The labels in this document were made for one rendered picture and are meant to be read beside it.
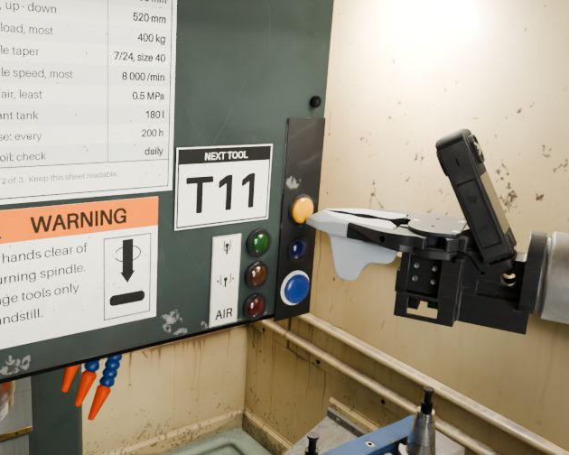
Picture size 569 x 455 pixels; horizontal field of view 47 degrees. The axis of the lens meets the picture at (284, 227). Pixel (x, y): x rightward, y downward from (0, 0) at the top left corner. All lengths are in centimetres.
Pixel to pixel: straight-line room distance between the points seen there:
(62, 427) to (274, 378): 76
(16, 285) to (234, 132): 22
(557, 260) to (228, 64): 31
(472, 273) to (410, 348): 97
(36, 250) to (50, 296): 4
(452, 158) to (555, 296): 14
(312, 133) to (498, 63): 76
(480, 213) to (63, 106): 34
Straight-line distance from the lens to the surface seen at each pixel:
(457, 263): 57
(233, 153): 58
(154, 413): 199
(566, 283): 57
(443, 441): 110
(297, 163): 62
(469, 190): 57
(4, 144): 50
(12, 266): 52
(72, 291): 54
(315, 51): 62
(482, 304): 60
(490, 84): 135
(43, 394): 138
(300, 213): 63
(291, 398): 195
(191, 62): 55
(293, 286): 65
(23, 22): 49
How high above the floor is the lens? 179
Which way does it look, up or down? 15 degrees down
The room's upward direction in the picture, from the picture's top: 4 degrees clockwise
